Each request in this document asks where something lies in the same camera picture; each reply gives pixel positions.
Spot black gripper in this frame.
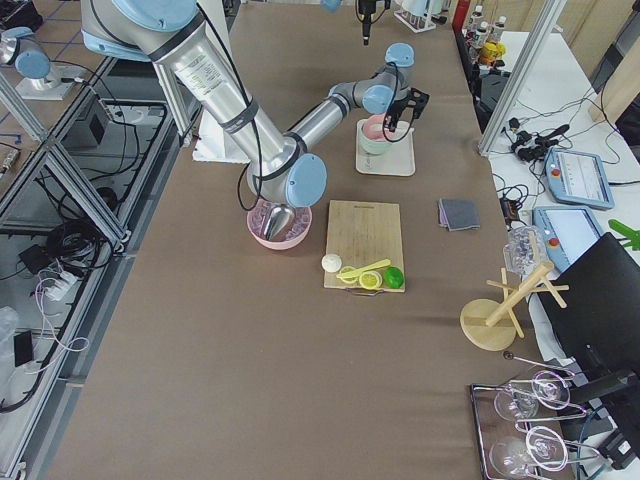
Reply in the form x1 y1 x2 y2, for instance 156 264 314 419
355 0 379 46
383 97 414 133

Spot small pink bowl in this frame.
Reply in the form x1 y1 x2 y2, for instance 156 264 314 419
361 114 399 142

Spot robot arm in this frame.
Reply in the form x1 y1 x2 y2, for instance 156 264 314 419
81 1 428 208

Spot lower green bowls stack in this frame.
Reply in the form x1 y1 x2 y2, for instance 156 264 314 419
357 120 392 155

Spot large pink bowl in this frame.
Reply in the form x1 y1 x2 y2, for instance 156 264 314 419
245 197 314 252

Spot cream rabbit tray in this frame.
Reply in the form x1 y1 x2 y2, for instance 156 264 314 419
355 132 416 177

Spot gray folded cloth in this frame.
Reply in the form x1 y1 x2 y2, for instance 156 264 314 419
437 198 480 231

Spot bamboo cutting board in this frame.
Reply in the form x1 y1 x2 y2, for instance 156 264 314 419
326 200 405 273

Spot yellow plastic knife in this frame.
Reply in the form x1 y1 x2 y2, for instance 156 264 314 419
350 258 391 275

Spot metal ice scoop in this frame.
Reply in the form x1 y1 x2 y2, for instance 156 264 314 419
261 204 295 242

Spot white steamed bun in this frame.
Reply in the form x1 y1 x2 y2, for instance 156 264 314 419
321 253 342 273

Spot green lime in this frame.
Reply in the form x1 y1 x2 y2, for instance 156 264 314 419
383 266 405 289

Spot clear ice cubes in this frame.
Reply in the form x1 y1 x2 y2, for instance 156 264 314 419
249 202 311 240

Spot lower lemon slice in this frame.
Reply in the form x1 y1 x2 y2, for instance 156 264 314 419
337 266 359 285

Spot lemon slice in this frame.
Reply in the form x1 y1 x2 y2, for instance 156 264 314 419
337 266 359 285
358 270 383 291

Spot upper lemon slice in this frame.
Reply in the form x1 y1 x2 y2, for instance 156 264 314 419
358 270 383 291

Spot clear glass mug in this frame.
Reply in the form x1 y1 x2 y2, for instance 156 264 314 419
503 226 548 276

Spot upper teach pendant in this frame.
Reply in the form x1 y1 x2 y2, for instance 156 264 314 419
545 147 615 210

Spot teach pendant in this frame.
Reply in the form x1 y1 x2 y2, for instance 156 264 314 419
545 147 615 210
532 205 604 272

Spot lower teach pendant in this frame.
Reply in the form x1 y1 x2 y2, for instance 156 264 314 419
532 205 604 272

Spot wooden mug stand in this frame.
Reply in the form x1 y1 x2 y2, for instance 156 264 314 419
460 258 569 351

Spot black monitor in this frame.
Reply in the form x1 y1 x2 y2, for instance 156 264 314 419
541 233 639 452

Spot upper wine glass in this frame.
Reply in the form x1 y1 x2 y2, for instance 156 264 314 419
494 370 570 421

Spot wine glass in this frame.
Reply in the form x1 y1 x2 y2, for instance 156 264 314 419
494 370 570 421
489 426 568 479

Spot metal glass rack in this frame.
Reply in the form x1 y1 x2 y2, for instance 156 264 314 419
470 351 605 479

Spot lower wine glass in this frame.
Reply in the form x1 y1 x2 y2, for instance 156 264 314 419
489 426 568 479

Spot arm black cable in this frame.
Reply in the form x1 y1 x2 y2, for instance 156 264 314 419
194 0 416 211

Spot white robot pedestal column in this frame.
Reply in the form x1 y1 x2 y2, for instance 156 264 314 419
153 0 241 148

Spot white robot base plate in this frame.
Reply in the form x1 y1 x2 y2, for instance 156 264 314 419
193 110 249 164

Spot aluminium frame post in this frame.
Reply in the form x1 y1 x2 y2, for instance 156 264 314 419
478 0 567 157

